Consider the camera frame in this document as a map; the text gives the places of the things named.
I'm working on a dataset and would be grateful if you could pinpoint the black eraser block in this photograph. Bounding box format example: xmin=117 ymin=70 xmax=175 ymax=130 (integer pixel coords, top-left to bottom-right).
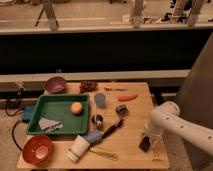
xmin=139 ymin=136 xmax=151 ymax=152

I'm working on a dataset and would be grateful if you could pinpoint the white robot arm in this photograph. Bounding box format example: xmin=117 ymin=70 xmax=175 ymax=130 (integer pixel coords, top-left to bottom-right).
xmin=139 ymin=101 xmax=213 ymax=156

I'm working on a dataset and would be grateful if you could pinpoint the orange carrot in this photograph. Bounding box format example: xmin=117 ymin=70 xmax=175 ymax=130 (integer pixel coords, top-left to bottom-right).
xmin=118 ymin=94 xmax=138 ymax=102

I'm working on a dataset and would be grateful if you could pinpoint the small dark utensil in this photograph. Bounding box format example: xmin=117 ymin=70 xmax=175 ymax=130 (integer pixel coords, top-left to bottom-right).
xmin=104 ymin=87 xmax=127 ymax=91

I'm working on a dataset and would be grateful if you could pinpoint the blue cloth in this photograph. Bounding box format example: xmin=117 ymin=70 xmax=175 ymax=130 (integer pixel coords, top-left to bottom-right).
xmin=83 ymin=130 xmax=103 ymax=145

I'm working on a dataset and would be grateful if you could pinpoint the blue plastic cup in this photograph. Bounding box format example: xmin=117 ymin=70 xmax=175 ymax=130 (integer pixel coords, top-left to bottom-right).
xmin=94 ymin=93 xmax=106 ymax=108

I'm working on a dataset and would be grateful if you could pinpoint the white paper cup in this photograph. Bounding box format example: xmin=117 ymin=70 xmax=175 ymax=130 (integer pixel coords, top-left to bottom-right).
xmin=67 ymin=135 xmax=90 ymax=162

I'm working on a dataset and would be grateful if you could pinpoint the orange round fruit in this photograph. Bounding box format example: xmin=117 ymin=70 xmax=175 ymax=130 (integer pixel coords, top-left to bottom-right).
xmin=70 ymin=102 xmax=83 ymax=115

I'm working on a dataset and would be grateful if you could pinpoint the dark grape bunch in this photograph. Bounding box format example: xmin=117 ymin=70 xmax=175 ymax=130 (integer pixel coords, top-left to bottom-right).
xmin=80 ymin=81 xmax=98 ymax=93

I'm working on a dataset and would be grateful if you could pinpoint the green plastic tray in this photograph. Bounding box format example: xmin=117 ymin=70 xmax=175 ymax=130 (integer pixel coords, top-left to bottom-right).
xmin=27 ymin=94 xmax=90 ymax=135

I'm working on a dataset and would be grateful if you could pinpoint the grey folded cloth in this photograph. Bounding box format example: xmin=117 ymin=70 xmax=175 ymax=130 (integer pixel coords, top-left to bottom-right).
xmin=39 ymin=118 xmax=63 ymax=132

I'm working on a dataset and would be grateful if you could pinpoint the purple bowl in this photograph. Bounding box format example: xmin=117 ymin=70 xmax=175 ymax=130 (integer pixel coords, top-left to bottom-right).
xmin=44 ymin=76 xmax=66 ymax=93

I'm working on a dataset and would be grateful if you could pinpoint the red bowl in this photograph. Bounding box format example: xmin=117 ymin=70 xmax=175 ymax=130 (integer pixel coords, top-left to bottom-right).
xmin=22 ymin=135 xmax=53 ymax=164

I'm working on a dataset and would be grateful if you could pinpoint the blue power box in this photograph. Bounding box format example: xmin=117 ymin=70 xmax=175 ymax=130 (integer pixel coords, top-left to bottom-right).
xmin=22 ymin=105 xmax=35 ymax=123

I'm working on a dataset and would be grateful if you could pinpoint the black handled brush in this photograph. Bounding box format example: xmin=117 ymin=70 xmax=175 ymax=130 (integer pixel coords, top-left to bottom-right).
xmin=102 ymin=104 xmax=128 ymax=139

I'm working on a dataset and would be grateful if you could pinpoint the black cable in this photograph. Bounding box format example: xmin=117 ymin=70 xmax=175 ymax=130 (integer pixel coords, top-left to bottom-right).
xmin=4 ymin=87 xmax=25 ymax=152

